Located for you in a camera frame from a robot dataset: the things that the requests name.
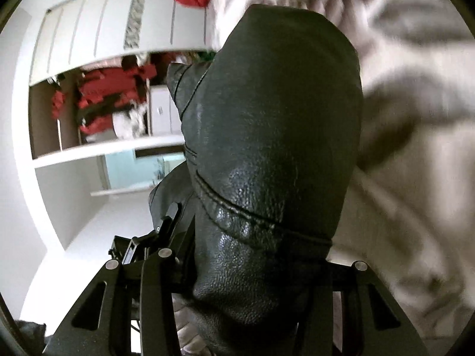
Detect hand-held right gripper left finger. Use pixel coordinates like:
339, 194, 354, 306
45, 244, 196, 356

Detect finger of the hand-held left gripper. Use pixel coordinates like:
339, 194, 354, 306
156, 202, 187, 248

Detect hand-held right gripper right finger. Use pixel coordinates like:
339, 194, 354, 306
297, 260, 422, 356

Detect black leather jacket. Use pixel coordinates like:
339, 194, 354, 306
148, 4, 363, 356

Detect red hanging clothes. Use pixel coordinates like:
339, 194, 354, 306
51, 63, 158, 136

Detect pale teal cabinet panel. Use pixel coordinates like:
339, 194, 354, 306
104, 152, 188, 190

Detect white floral cloth pile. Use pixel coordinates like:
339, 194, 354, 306
112, 106, 147, 139

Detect white drawer unit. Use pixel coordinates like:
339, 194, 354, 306
149, 85, 186, 136

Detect white open wardrobe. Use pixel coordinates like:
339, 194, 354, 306
13, 0, 216, 251

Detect floral plush blanket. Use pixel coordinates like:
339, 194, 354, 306
206, 0, 475, 349

